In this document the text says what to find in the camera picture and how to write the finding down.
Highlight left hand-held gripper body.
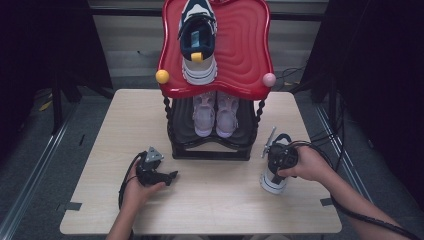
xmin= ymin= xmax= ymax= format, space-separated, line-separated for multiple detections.
xmin=135 ymin=146 xmax=173 ymax=187

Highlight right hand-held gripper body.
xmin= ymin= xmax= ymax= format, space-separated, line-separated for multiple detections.
xmin=261 ymin=126 xmax=300 ymax=177

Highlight navy and white sneaker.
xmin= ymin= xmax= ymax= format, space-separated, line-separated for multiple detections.
xmin=259 ymin=133 xmax=298 ymax=196
xmin=177 ymin=0 xmax=219 ymax=86

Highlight purple jelly sandal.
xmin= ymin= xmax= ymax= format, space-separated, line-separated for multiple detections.
xmin=215 ymin=90 xmax=241 ymax=139
xmin=192 ymin=91 xmax=217 ymax=138

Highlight red and black shoe rack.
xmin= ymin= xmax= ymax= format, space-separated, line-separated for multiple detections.
xmin=155 ymin=0 xmax=278 ymax=162

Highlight person's left hand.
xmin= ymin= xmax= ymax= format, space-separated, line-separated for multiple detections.
xmin=120 ymin=163 xmax=167 ymax=215

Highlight person's right hand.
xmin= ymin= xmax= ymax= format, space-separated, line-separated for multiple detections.
xmin=277 ymin=145 xmax=335 ymax=184

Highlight black metal stand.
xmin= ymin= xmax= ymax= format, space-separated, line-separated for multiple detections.
xmin=49 ymin=77 xmax=116 ymax=136

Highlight yellow floor tape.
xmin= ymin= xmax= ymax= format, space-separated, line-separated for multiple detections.
xmin=38 ymin=99 xmax=54 ymax=113

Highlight dark curtain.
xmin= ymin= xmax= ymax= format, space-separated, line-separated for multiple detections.
xmin=0 ymin=0 xmax=115 ymax=161
xmin=299 ymin=0 xmax=424 ymax=208

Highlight left hand-held gripper cable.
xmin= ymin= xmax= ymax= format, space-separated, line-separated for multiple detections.
xmin=117 ymin=151 xmax=148 ymax=212

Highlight black floor cables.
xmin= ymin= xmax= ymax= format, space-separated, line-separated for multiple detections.
xmin=275 ymin=65 xmax=348 ymax=174

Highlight metal floor rail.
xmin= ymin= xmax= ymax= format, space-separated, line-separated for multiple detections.
xmin=0 ymin=99 xmax=79 ymax=240
xmin=313 ymin=103 xmax=396 ymax=240

